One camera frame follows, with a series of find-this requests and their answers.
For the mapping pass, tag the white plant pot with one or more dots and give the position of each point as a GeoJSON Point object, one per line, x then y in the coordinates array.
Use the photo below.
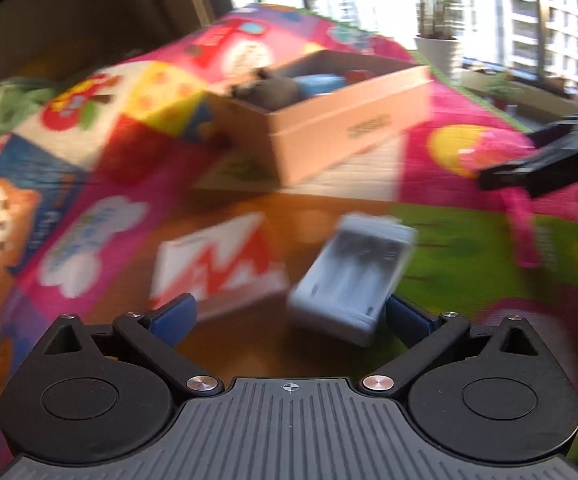
{"type": "Point", "coordinates": [436, 55]}

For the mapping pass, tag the colourful printed play mat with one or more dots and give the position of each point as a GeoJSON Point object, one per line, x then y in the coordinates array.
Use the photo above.
{"type": "Point", "coordinates": [94, 170]}

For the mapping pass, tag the long planter box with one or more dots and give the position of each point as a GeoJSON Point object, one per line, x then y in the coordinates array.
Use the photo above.
{"type": "Point", "coordinates": [519, 92]}

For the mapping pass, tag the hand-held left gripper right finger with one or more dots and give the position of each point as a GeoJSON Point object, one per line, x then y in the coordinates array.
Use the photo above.
{"type": "Point", "coordinates": [411, 317]}

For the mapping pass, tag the white red packet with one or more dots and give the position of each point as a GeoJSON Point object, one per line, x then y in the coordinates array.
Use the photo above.
{"type": "Point", "coordinates": [219, 265]}

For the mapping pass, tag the dark grey round object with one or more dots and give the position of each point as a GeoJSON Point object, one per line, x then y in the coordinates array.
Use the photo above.
{"type": "Point", "coordinates": [269, 92]}

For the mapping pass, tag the beige cardboard box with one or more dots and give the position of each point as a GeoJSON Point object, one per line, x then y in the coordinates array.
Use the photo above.
{"type": "Point", "coordinates": [339, 130]}

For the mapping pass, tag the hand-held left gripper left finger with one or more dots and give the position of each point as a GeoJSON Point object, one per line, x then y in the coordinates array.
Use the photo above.
{"type": "Point", "coordinates": [175, 317]}

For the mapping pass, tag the green cloth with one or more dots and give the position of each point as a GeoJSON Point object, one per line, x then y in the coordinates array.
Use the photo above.
{"type": "Point", "coordinates": [14, 105]}

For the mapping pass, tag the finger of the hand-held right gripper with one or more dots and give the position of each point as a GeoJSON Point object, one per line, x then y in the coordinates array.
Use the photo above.
{"type": "Point", "coordinates": [554, 132]}
{"type": "Point", "coordinates": [529, 172]}

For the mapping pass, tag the grey battery charger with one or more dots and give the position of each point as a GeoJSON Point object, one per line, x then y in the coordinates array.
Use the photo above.
{"type": "Point", "coordinates": [349, 280]}

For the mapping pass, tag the blue object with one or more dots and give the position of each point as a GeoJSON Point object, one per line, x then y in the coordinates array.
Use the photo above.
{"type": "Point", "coordinates": [319, 84]}

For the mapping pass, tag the red object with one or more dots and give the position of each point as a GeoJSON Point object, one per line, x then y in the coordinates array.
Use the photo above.
{"type": "Point", "coordinates": [359, 76]}

